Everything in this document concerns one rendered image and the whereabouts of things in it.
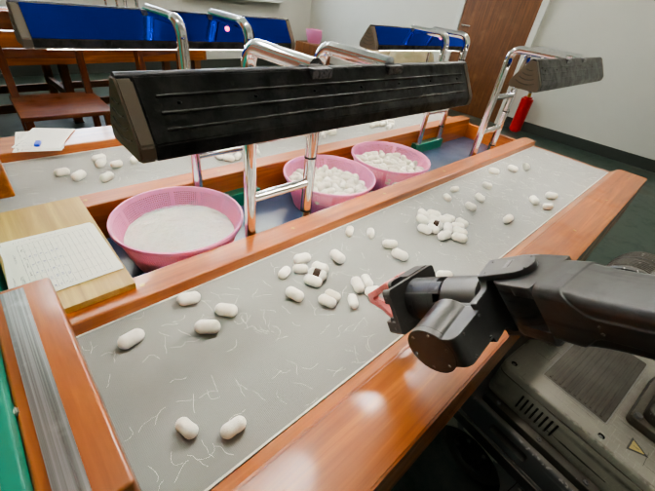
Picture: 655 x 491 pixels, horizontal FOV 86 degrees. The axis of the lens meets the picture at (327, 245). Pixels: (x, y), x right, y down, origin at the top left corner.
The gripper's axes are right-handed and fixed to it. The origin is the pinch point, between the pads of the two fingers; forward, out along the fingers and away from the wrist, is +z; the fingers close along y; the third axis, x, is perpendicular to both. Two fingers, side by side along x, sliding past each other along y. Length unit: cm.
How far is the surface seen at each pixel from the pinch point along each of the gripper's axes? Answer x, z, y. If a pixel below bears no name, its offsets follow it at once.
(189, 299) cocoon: -9.2, 18.6, 21.9
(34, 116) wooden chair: -112, 192, 20
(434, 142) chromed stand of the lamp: -27, 49, -104
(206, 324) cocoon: -5.2, 13.1, 22.3
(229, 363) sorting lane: 0.7, 9.1, 22.3
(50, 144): -56, 75, 27
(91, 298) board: -14.7, 22.3, 34.1
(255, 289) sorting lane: -6.2, 17.6, 10.9
